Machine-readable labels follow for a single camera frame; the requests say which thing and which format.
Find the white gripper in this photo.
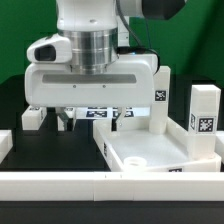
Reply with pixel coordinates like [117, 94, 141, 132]
[23, 53, 159, 132]

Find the fiducial marker sheet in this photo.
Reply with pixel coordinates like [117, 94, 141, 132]
[76, 107, 150, 119]

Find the white front barrier wall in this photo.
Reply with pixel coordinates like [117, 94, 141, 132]
[0, 172, 224, 201]

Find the white desk top tray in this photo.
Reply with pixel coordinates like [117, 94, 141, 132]
[93, 116, 221, 173]

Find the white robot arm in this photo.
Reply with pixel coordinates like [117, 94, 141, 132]
[25, 0, 187, 134]

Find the white block left edge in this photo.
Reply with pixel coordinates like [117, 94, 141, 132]
[0, 130, 13, 164]

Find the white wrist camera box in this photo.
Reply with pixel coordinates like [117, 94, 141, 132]
[27, 34, 72, 63]

